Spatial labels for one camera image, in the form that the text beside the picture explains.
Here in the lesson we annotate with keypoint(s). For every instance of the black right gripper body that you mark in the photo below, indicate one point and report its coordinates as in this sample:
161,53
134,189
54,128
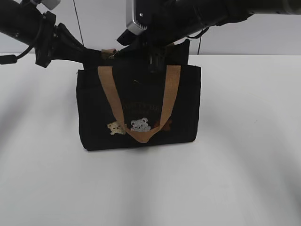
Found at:
167,25

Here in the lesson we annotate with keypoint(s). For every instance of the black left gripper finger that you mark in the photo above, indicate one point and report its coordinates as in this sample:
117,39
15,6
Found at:
156,59
69,48

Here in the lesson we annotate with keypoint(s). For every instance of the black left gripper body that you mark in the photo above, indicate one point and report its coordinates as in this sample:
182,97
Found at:
55,42

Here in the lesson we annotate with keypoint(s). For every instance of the black tote bag with bears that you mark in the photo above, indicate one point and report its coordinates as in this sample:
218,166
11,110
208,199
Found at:
124,102

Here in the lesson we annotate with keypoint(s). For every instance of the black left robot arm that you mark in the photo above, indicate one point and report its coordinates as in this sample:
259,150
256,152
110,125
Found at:
23,22

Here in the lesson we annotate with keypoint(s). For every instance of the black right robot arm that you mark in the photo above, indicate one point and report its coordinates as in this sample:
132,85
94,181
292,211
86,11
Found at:
202,14

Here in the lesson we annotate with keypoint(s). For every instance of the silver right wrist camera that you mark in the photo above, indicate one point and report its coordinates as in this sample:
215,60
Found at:
139,15

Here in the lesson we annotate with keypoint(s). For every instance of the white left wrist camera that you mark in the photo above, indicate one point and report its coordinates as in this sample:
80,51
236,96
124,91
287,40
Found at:
49,4

